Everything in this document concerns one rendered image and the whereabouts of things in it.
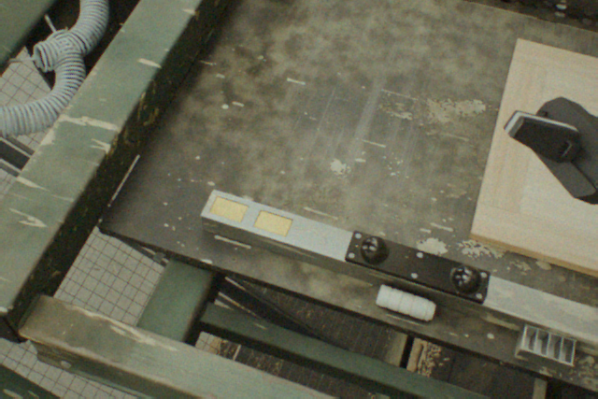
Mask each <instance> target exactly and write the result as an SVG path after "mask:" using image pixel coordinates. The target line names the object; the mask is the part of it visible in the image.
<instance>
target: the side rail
mask: <svg viewBox="0 0 598 399"><path fill-rule="evenodd" d="M19 333H20V334H21V337H24V338H26V339H28V340H29V341H30V343H32V344H33V346H34V347H35V348H36V350H37V355H36V357H37V359H38V360H39V361H40V362H41V363H44V364H47V365H50V366H52V367H56V368H59V369H62V370H64V371H66V372H69V373H71V374H74V375H78V376H80V377H83V378H87V379H89V380H92V381H95V382H97V383H101V384H104V385H106V387H109V388H111V389H114V390H116V391H119V392H124V393H127V394H130V395H132V396H134V397H137V398H139V399H341V398H338V397H335V396H332V395H329V394H326V393H324V392H319V390H316V389H313V388H309V387H307V386H305V385H302V384H299V383H296V382H293V381H291V380H288V379H285V378H280V377H277V376H274V375H272V374H269V373H266V372H264V371H260V370H257V369H255V367H252V366H249V365H246V364H243V363H240V362H236V361H233V360H230V359H227V358H224V357H222V356H220V355H217V354H214V353H210V352H207V351H205V350H202V349H198V348H195V347H192V346H188V345H186V343H183V342H180V341H177V340H175V339H172V338H170V337H167V336H163V335H158V334H155V333H154V332H151V331H148V330H145V329H142V328H138V327H136V326H134V325H131V324H128V323H125V322H122V321H117V320H114V318H111V317H109V316H106V315H104V314H101V313H98V312H94V311H91V310H89V309H86V308H84V307H81V306H76V305H73V304H69V303H67V302H65V301H62V300H59V299H56V298H53V297H51V296H47V295H45V294H41V295H40V299H39V301H38V303H37V304H36V306H35V308H34V310H33V311H32V313H31V314H29V317H28V319H27V320H26V322H25V324H24V325H23V326H22V328H20V329H19Z"/></svg>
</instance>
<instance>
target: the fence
mask: <svg viewBox="0 0 598 399"><path fill-rule="evenodd" d="M217 197H221V198H224V199H227V200H230V202H234V203H238V204H240V205H243V206H246V207H248V209H247V211H246V214H245V216H244V218H243V220H242V221H241V222H240V221H234V220H231V219H227V218H224V217H222V216H219V215H216V214H213V213H209V211H211V209H212V208H213V206H214V203H215V200H216V198H217ZM261 211H265V212H268V213H271V214H274V215H277V216H280V217H283V218H287V219H290V220H292V226H291V228H290V231H289V232H288V235H287V237H286V236H282V235H277V234H274V233H271V232H267V231H265V230H262V229H258V228H255V227H254V223H255V222H256V220H257V217H258V215H259V213H261ZM201 222H202V229H203V230H205V231H208V232H212V233H215V234H218V235H223V236H226V237H229V238H232V239H234V240H238V241H242V242H245V243H248V244H251V245H253V246H256V247H259V248H263V249H269V251H272V252H274V253H277V254H280V255H283V256H287V257H290V258H293V259H296V260H299V261H302V262H305V263H308V264H314V265H316V266H319V267H322V268H326V269H329V270H332V271H335V272H338V273H341V274H344V276H347V277H350V278H356V279H358V280H362V281H365V282H368V283H371V284H374V285H377V286H381V285H386V286H389V287H392V288H394V289H397V290H400V291H403V292H409V293H413V294H414V295H418V296H421V298H424V299H427V300H428V301H431V302H434V304H435V305H439V306H443V307H446V308H449V309H452V310H456V311H459V312H462V313H465V314H468V315H471V316H474V317H477V318H480V319H481V320H484V321H488V322H492V323H495V324H498V325H502V326H504V327H507V328H510V329H513V330H516V331H519V330H520V329H521V327H523V326H524V325H525V324H528V325H531V326H533V327H537V328H540V329H543V330H547V331H550V332H552V333H555V334H558V335H564V336H568V338H571V339H574V340H576V341H577V342H576V346H575V349H577V350H580V351H583V352H586V353H589V354H592V355H595V356H598V308H595V307H591V306H585V305H582V304H580V303H576V302H573V301H570V300H566V299H562V298H560V297H557V296H554V295H551V294H548V293H547V292H541V291H539V290H536V289H532V288H529V287H526V286H522V285H519V284H516V283H513V282H510V281H507V280H503V279H499V278H495V277H490V282H489V286H488V290H487V296H486V300H485V303H484V304H483V305H481V304H476V303H473V302H470V301H467V300H464V299H462V298H459V297H454V295H451V294H448V293H445V292H441V291H438V290H434V289H430V288H427V287H424V286H421V285H419V284H416V283H412V282H409V281H405V280H402V279H399V278H395V277H391V276H388V275H385V273H381V272H378V271H376V270H373V269H369V268H366V267H363V266H360V265H357V264H352V263H348V262H346V261H345V255H346V253H347V249H348V246H349V242H350V239H351V236H352V233H351V232H348V231H344V230H341V229H338V228H334V227H331V226H328V224H325V223H322V222H319V221H313V220H310V219H307V218H303V217H300V216H297V215H294V214H292V213H288V212H284V211H281V210H278V209H275V208H272V207H267V206H264V205H259V204H256V203H253V202H251V201H250V200H248V199H244V198H241V197H238V196H234V195H231V194H228V193H225V192H220V191H216V190H214V191H213V192H212V194H211V195H210V196H209V198H208V200H207V203H206V206H205V208H204V210H203V212H202V214H201Z"/></svg>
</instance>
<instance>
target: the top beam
mask: <svg viewBox="0 0 598 399"><path fill-rule="evenodd" d="M228 1H229V0H140V1H139V3H138V4H137V5H136V7H135V9H134V11H133V13H132V14H131V15H130V17H129V18H128V20H127V21H126V23H125V24H124V25H123V27H122V28H121V29H120V31H119V32H118V33H117V35H116V36H115V37H114V39H113V40H112V42H111V43H110V45H109V46H108V47H107V49H106V51H105V52H104V54H103V55H102V56H101V59H100V60H99V62H98V63H97V65H96V66H95V67H94V68H93V69H92V71H91V72H90V74H89V75H88V77H86V78H85V80H84V82H83V84H82V85H81V87H80V88H79V89H78V91H77V93H76V94H75V96H74V97H73V98H72V100H70V101H69V103H68V104H67V107H66V108H65V110H64V111H63V113H62V114H61V116H60V117H59V119H58V120H57V121H56V122H55V123H54V125H53V126H52V128H51V130H50V132H49V133H47V135H46V136H45V138H44V139H43V141H42V142H41V143H40V145H39V146H38V148H37V149H36V151H35V153H34V155H33V156H32V158H31V159H30V161H29V162H28V163H27V164H26V165H25V166H24V168H23V169H22V171H21V172H20V173H19V175H18V177H17V178H16V180H15V181H14V183H13V184H12V185H11V187H10V188H9V190H8V191H7V193H5V194H4V196H3V197H2V200H1V201H0V338H3V339H5V340H7V341H11V342H14V343H16V344H21V343H25V342H27V340H28V339H26V338H24V337H21V334H20V333H19V329H20V328H18V325H19V323H20V321H21V319H22V317H23V316H24V313H25V311H26V310H27V308H28V307H29V306H30V305H31V304H32V302H33V301H34V299H35V298H36V295H37V294H39V295H41V293H42V292H44V293H45V295H47V296H51V297H53V298H54V296H55V294H56V292H57V291H58V289H59V287H60V286H61V284H62V282H63V281H64V278H65V277H66V275H67V273H68V271H69V269H70V267H72V265H73V264H74V262H75V260H76V259H77V257H78V256H79V254H80V252H81V251H82V249H83V246H84V244H85V243H86V241H87V239H88V238H89V236H90V234H91V233H92V232H93V230H94V229H95V227H96V225H97V222H99V220H100V218H101V217H102V215H103V213H104V212H105V210H106V208H107V206H108V204H109V202H110V201H111V198H112V196H113V195H114V193H116V191H117V190H118V189H119V187H120V186H121V183H122V182H123V180H124V178H125V175H126V174H127V172H128V170H129V169H130V167H131V165H132V164H133V162H134V160H135V158H136V156H137V154H139V153H140V151H141V149H142V148H143V146H144V144H145V143H146V141H147V139H148V138H149V136H150V134H151V132H152V130H153V128H154V126H155V124H156V122H157V121H158V120H159V118H160V117H161V115H162V113H164V111H165V109H166V107H167V106H168V104H169V101H170V100H171V98H172V96H173V95H174V93H175V91H176V90H177V88H178V86H179V84H180V82H181V81H182V80H183V77H184V75H185V74H186V72H188V70H189V69H190V67H191V65H192V63H193V61H194V59H195V58H196V56H197V53H198V52H199V50H200V49H201V48H202V46H203V44H204V43H205V41H206V39H207V37H208V35H209V33H210V32H211V29H213V27H214V26H215V24H216V22H217V21H218V19H219V17H220V16H221V13H222V12H223V11H224V9H225V6H226V5H227V3H228Z"/></svg>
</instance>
